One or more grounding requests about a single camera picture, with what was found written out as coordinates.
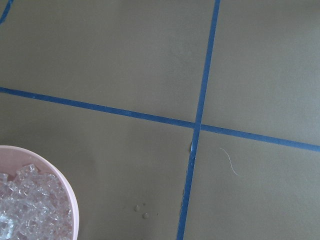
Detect clear ice cubes pile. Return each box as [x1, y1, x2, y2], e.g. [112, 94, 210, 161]
[0, 164, 73, 240]

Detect pink bowl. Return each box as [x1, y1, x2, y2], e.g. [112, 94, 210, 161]
[0, 145, 80, 240]

